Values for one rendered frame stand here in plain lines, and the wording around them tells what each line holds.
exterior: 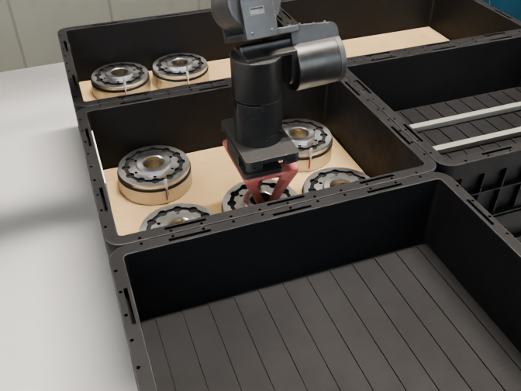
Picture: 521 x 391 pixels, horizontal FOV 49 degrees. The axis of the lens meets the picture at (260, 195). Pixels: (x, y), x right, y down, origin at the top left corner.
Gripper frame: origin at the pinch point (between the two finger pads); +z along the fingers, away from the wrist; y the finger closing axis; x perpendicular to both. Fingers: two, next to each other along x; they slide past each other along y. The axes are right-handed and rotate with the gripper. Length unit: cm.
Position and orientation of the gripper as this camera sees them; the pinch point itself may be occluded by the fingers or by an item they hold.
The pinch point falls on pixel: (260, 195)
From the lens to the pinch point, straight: 73.8
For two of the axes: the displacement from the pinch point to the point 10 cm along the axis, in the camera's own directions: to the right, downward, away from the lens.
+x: -9.4, 2.3, -2.5
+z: 0.3, 7.9, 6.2
